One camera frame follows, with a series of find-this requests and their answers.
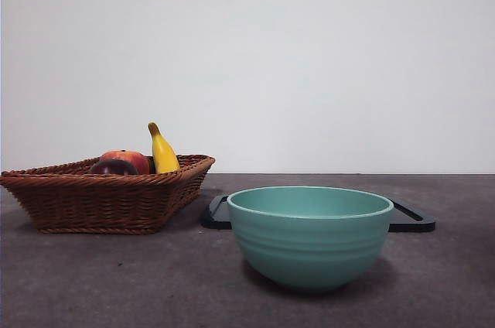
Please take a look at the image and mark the teal ribbed bowl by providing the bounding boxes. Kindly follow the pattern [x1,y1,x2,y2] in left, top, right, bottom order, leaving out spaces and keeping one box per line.
[227,185,395,292]

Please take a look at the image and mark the dark red plum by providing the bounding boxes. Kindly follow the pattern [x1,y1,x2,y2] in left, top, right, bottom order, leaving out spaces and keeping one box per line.
[88,159,139,175]

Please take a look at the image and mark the yellow banana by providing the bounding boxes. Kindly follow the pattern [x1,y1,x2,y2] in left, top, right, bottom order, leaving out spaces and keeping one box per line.
[147,121,182,174]

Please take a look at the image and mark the black rectangular tray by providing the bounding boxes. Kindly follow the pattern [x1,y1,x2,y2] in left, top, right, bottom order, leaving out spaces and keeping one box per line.
[200,194,436,233]

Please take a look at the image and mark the red orange peach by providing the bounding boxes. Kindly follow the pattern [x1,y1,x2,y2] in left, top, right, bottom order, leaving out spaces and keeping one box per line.
[100,149,151,175]

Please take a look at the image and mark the brown wicker basket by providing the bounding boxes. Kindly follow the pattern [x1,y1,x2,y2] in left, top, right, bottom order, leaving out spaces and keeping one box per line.
[0,154,217,235]

